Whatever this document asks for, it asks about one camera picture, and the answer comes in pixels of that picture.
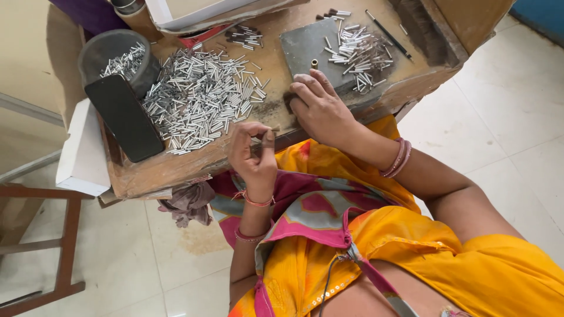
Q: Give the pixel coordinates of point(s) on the person's left hand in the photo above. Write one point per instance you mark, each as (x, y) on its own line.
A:
(252, 165)

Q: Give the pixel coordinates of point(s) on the person's right hand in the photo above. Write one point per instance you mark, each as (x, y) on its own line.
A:
(328, 114)

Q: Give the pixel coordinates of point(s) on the single small metal tube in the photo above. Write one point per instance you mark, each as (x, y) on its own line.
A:
(275, 128)

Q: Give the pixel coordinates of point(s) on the red wrist thread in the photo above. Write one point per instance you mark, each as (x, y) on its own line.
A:
(255, 201)

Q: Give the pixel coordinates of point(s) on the heap of tubes on slab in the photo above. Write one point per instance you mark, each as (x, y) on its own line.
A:
(359, 53)

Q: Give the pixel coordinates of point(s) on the grey stone slab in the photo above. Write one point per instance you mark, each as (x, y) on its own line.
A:
(308, 48)

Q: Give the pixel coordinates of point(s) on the multicoloured patterned scarf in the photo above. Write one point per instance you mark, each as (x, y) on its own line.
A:
(308, 207)

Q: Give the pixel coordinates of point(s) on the pink thin bangle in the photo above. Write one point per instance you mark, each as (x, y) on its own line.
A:
(249, 237)

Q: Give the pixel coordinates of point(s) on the brown paper-covered work table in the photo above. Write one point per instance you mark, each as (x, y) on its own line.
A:
(273, 66)

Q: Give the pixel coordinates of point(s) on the grey crumpled cloth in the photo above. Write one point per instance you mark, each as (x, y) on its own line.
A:
(189, 204)

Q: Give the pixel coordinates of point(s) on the pink wrist bangles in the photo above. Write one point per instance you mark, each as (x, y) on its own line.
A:
(397, 158)

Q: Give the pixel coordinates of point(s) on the large pile of silver tubes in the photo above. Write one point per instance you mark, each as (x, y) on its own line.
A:
(202, 99)

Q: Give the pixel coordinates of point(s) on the black thin rod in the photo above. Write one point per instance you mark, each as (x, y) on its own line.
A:
(388, 35)

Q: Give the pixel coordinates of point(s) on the row of dark-tipped tubes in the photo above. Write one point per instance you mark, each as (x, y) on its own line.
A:
(333, 14)

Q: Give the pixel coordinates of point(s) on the cluster of dark tubes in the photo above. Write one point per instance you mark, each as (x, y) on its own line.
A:
(245, 37)

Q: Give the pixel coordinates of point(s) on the black smartphone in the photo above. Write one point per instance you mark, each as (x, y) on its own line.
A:
(124, 118)

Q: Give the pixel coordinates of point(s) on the red flat packet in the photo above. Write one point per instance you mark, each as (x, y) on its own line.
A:
(203, 36)

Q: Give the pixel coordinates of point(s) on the brown cardboard box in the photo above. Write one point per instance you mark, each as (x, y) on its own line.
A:
(449, 24)

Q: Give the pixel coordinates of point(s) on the white shallow carton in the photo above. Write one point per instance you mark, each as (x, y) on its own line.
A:
(211, 13)

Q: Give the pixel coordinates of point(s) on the silver tubes in bowl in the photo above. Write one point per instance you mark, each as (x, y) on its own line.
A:
(125, 64)

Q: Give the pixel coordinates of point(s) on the white rectangular box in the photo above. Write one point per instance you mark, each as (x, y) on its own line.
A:
(81, 152)

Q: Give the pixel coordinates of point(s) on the yellow garment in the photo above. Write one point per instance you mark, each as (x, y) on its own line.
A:
(440, 264)

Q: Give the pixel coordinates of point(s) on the cardboard tube roll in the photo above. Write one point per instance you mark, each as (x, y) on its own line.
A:
(134, 15)

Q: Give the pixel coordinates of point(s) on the grey round bowl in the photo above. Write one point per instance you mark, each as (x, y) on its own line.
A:
(94, 55)

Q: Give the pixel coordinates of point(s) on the brown wooden stool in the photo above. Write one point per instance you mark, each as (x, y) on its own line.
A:
(53, 255)

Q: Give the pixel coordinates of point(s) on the purple cloth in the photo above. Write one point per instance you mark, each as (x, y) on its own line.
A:
(90, 14)

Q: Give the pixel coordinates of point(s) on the blue panel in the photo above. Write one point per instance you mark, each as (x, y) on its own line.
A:
(540, 17)

